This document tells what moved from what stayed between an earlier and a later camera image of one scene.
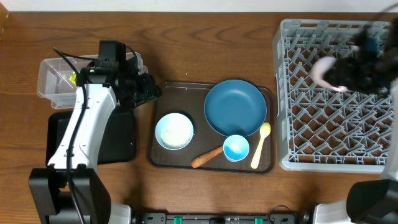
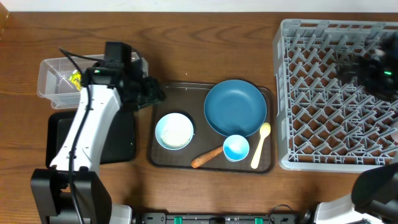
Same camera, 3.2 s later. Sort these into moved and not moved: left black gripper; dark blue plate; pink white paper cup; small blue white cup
Moved: pink white paper cup
Not moved: dark blue plate; left black gripper; small blue white cup
